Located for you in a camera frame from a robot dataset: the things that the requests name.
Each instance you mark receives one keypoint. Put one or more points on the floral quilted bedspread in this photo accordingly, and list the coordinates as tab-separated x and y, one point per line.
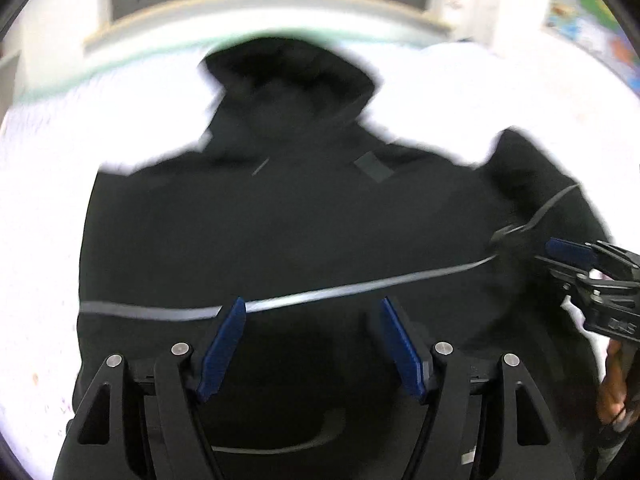
452	99

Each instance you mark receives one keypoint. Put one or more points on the person's right hand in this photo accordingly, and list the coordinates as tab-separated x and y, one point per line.
612	391

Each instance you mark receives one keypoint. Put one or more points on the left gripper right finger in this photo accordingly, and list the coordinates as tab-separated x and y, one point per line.
483	419

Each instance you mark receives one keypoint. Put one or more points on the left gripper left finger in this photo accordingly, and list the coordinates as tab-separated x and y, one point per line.
137	419

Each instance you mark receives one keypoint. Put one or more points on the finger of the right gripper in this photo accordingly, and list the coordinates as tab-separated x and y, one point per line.
565	269
610	260

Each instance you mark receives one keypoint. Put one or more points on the black hooded jacket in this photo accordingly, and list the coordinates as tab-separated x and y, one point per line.
313	220

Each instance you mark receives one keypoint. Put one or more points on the wall map poster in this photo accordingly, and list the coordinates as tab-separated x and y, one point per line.
591	25

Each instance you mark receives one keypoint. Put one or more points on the wooden window sill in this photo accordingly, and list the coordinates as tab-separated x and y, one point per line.
383	19

